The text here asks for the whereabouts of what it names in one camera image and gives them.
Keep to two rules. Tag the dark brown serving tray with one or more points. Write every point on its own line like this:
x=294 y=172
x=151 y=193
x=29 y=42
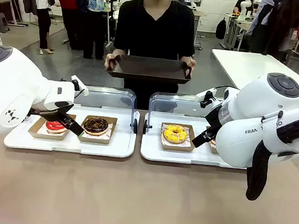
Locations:
x=149 y=68

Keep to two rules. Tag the white display tray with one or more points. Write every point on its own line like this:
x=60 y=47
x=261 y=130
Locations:
x=171 y=156
x=96 y=148

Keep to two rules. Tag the bystander in red shirt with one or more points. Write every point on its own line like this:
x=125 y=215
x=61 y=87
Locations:
x=68 y=2

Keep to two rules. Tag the red glazed donut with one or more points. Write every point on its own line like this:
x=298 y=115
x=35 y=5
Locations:
x=52 y=126

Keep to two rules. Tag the grey plastic stool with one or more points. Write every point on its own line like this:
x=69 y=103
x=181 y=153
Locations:
x=1 y=21

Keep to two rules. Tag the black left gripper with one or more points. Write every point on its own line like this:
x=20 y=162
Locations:
x=63 y=109

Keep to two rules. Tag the clear plastic display lid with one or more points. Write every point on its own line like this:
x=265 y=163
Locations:
x=176 y=104
x=108 y=98

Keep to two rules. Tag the person's right forearm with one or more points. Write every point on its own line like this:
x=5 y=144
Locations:
x=118 y=52

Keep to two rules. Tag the bystander in floral shirt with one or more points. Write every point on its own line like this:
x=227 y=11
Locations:
x=95 y=13

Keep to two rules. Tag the bystander in white shirt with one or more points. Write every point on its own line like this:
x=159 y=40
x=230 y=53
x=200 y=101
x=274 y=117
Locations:
x=42 y=0

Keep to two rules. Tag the person's left hand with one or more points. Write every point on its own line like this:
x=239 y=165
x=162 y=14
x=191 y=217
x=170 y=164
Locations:
x=191 y=64

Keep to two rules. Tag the chocolate donut with nuts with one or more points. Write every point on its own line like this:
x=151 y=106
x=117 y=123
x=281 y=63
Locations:
x=96 y=126

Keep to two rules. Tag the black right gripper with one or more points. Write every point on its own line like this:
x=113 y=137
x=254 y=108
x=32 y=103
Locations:
x=215 y=119

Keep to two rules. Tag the person's left forearm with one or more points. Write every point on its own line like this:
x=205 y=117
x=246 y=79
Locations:
x=186 y=57

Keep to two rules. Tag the yellow sprinkled donut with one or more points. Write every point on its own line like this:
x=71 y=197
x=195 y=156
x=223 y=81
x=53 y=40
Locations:
x=175 y=134

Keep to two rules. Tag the bystander in black clothes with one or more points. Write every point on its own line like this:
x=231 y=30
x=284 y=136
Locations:
x=242 y=6

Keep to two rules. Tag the person in black shirt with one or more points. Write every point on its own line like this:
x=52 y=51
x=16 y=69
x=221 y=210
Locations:
x=155 y=28

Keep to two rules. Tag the black backpack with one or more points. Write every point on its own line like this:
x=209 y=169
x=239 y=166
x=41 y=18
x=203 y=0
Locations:
x=221 y=29

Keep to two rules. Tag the person's right hand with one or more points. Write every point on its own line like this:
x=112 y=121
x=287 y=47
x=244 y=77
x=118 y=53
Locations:
x=111 y=61

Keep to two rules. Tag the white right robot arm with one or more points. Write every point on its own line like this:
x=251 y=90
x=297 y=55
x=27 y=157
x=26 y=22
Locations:
x=258 y=126

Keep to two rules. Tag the white background table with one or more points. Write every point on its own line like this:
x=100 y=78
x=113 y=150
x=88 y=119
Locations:
x=245 y=65

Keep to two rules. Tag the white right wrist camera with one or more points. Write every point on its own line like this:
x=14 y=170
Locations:
x=206 y=94

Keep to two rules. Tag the white printed paper liner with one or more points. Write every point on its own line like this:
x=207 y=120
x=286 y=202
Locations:
x=178 y=145
x=97 y=138
x=53 y=134

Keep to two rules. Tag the purple sprinkled donut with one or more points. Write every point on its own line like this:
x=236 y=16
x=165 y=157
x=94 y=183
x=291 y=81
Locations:
x=213 y=142

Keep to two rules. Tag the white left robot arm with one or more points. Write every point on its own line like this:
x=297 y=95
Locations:
x=13 y=87

